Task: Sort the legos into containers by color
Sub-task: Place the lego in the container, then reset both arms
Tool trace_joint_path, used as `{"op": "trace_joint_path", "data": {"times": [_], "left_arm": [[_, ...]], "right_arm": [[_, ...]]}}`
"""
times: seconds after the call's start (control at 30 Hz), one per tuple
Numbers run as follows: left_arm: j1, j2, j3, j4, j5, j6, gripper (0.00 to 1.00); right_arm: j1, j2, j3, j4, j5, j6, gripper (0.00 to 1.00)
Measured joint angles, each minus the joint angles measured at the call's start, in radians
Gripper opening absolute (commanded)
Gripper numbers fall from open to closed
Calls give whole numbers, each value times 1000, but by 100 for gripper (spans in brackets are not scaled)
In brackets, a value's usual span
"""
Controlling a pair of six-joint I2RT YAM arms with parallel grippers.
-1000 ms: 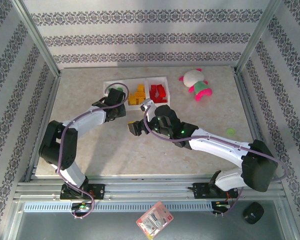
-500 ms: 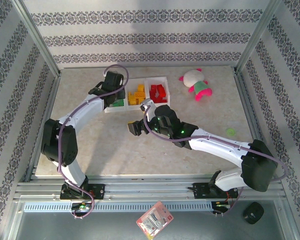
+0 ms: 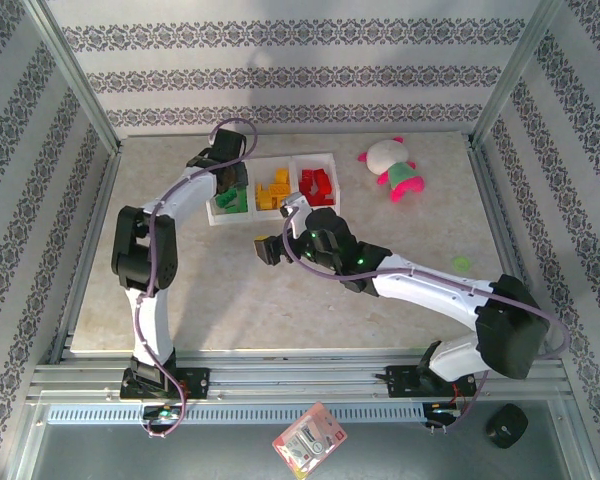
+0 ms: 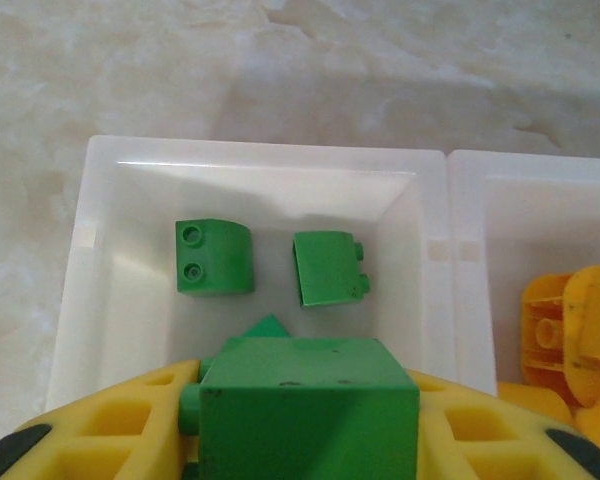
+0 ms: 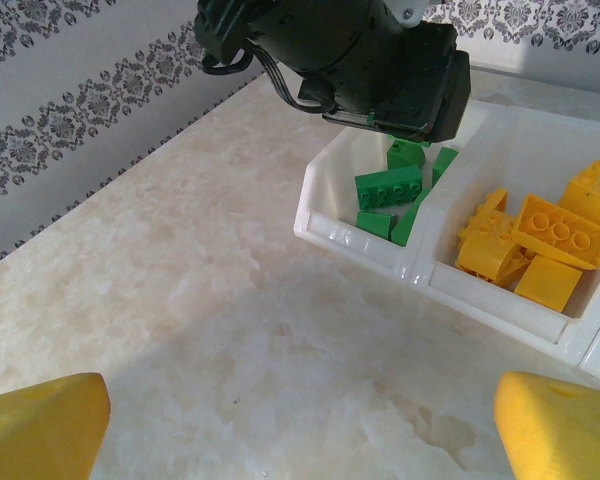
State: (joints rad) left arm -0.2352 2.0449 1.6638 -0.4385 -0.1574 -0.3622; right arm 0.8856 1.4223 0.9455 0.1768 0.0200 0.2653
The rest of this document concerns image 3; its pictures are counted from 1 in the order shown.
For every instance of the yellow sloped lego brick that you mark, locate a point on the yellow sloped lego brick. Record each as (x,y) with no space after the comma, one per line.
(269,202)

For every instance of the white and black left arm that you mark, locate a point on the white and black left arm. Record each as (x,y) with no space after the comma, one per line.
(150,325)

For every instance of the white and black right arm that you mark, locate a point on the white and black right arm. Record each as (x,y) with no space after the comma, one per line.
(430,292)

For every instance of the white plastic bin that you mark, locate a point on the white plastic bin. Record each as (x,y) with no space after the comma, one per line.
(230,219)
(317,212)
(274,216)

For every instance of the green flat lego plate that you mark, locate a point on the green flat lego plate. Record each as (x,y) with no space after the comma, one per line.
(242,202)

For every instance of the yellow thin lego plate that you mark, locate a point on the yellow thin lego plate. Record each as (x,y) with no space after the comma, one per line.
(258,194)

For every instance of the pink white green plush toy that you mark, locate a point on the pink white green plush toy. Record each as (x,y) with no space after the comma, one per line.
(400,172)

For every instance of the pink blister card package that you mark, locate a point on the pink blister card package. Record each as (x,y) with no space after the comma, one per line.
(307,440)

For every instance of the black rounded plastic device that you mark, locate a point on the black rounded plastic device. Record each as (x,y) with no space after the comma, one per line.
(507,425)

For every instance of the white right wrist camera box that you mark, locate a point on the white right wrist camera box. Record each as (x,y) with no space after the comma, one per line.
(297,215)

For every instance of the aluminium back rail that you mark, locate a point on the aluminium back rail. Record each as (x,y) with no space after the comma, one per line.
(330,134)

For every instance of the aluminium front rail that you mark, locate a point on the aluminium front rail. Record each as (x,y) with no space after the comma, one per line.
(290,380)

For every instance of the aluminium frame post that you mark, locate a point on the aluminium frame post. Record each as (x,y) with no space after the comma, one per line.
(76,75)
(513,75)

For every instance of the aluminium side rail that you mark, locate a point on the aluminium side rail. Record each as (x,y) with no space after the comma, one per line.
(91,250)
(495,200)

